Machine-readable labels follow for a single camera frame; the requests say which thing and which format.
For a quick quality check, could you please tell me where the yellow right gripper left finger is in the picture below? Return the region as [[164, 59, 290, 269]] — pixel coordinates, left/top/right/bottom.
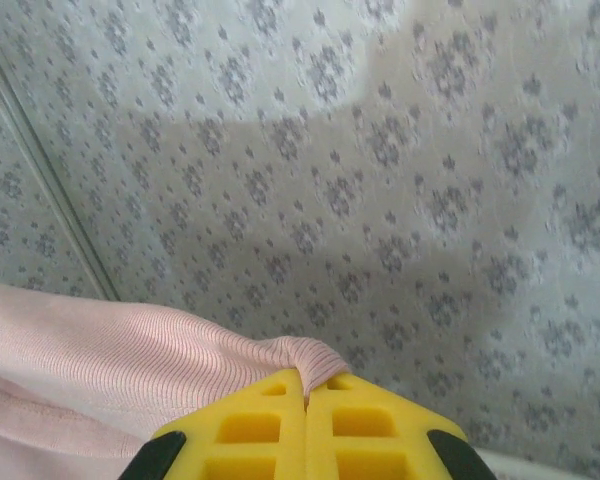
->
[[124, 368, 309, 480]]

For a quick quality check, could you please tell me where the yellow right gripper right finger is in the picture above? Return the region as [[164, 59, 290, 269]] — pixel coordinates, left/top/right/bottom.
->
[[305, 372, 497, 480]]

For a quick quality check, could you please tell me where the pink tank top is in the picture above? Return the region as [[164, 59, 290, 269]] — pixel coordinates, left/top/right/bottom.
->
[[0, 279, 354, 480]]

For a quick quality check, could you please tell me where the aluminium frame post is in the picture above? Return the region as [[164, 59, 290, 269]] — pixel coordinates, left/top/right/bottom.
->
[[0, 24, 122, 304]]

